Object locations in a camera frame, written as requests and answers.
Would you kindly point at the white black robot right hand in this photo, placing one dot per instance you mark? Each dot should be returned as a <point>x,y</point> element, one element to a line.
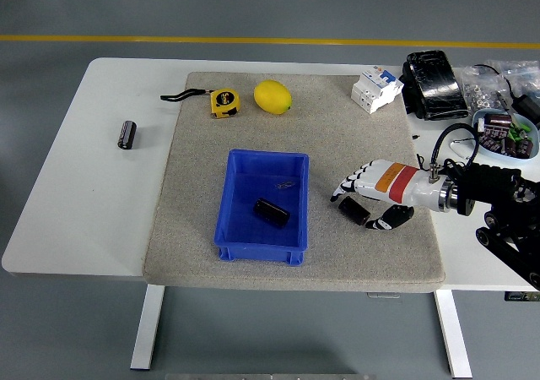
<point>396,181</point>

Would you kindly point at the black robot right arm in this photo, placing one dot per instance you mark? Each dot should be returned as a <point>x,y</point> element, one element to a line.
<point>489,186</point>

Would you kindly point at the blue plastic box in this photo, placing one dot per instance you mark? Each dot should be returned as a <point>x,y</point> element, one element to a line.
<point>244,228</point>

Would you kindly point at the grey-brown felt mat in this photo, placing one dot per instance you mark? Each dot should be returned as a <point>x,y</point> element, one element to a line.
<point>337,253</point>

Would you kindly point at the white blue circuit breaker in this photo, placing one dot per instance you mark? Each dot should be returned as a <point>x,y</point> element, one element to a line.
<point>374,90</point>

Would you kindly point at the black foot pedal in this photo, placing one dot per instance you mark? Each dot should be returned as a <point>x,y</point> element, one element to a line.
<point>436,84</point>

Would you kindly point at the light blue bowl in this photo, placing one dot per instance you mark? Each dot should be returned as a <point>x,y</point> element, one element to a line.
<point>504,157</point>

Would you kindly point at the small green parts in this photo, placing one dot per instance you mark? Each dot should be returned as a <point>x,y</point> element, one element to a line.
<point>518,132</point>

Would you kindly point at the yellow lemon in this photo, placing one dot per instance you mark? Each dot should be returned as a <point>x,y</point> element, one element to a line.
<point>272,96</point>

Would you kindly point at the white table leg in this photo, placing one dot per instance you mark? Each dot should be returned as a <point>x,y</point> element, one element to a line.
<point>147,329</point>
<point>453,333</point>

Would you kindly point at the clear plastic bag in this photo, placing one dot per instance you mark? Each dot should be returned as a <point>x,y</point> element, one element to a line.
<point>523,72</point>

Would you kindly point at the black table control panel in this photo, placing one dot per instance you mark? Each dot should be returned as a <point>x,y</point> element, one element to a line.
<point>522,296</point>

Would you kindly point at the yellow tape measure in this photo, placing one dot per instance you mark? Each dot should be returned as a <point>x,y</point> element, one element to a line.
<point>225,102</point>

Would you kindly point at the grey under-table bracket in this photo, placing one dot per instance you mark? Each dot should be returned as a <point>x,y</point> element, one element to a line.
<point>383,294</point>

